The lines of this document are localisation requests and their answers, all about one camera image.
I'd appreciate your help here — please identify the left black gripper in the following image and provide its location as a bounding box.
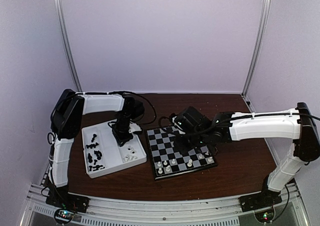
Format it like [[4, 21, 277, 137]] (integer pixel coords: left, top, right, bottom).
[[111, 111, 133, 147]]

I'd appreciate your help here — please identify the white compartment tray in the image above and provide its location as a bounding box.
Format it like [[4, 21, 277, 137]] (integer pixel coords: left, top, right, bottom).
[[81, 121, 147, 179]]

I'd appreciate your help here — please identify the white king piece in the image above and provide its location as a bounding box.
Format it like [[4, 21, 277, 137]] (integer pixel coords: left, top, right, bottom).
[[187, 159, 193, 168]]

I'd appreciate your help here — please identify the black white chess board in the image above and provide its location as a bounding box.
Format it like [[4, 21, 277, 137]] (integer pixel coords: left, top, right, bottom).
[[145, 126, 218, 180]]

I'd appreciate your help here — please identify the white knight piece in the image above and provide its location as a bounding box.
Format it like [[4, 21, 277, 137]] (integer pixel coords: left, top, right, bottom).
[[164, 165, 172, 174]]

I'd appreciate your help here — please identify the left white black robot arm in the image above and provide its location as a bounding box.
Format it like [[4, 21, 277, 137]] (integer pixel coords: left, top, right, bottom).
[[47, 89, 145, 208]]

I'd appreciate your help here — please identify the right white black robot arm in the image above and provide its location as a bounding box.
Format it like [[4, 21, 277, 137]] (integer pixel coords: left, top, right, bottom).
[[169, 102, 320, 207]]

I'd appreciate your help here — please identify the white chess pieces pile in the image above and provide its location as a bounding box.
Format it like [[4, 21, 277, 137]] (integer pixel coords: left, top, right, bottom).
[[123, 146, 138, 162]]

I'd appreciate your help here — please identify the black chess pieces pile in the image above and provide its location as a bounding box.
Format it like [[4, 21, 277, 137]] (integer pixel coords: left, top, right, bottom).
[[84, 132, 105, 173]]

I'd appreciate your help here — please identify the right controller circuit board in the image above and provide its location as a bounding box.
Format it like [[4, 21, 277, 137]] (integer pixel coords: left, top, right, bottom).
[[254, 209, 275, 224]]

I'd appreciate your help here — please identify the controller circuit board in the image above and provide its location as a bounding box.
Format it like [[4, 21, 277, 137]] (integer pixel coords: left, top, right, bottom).
[[254, 209, 275, 224], [53, 208, 75, 224]]

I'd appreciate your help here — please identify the left controller circuit board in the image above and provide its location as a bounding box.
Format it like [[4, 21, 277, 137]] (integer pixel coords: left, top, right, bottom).
[[53, 208, 75, 224]]

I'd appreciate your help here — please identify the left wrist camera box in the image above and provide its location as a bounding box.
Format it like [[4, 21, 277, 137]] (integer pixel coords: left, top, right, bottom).
[[131, 100, 145, 122]]

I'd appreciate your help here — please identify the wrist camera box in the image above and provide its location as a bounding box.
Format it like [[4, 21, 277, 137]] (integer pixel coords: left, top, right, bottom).
[[131, 100, 145, 122], [173, 106, 209, 133]]

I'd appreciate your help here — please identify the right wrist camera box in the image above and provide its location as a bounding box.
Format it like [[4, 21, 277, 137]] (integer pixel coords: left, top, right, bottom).
[[173, 106, 209, 133]]

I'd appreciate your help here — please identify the left black cable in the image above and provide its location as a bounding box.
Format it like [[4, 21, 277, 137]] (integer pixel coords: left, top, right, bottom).
[[129, 92, 157, 126]]

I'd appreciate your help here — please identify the black cable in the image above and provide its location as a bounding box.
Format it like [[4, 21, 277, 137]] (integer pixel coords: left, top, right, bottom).
[[157, 114, 177, 134], [129, 92, 157, 126]]

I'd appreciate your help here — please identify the right black cable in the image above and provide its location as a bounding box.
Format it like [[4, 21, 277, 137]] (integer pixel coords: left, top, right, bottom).
[[157, 114, 177, 134]]

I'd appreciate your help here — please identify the front aluminium rail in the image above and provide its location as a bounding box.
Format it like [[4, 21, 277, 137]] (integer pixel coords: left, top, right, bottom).
[[18, 183, 311, 226]]

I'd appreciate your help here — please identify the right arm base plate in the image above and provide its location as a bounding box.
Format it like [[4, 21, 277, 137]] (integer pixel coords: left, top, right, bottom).
[[239, 193, 282, 212]]

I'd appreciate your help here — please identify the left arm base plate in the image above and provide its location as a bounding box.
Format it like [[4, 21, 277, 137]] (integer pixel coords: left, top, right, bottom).
[[45, 194, 90, 213]]

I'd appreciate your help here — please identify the right aluminium frame post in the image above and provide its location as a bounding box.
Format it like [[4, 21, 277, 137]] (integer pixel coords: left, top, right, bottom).
[[241, 0, 272, 98]]

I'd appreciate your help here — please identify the aluminium frame post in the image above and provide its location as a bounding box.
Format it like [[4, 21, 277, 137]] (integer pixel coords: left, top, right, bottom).
[[241, 0, 272, 98], [54, 0, 83, 92]]

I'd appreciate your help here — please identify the left aluminium frame post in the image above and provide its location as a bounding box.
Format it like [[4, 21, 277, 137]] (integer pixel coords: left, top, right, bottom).
[[54, 0, 83, 92]]

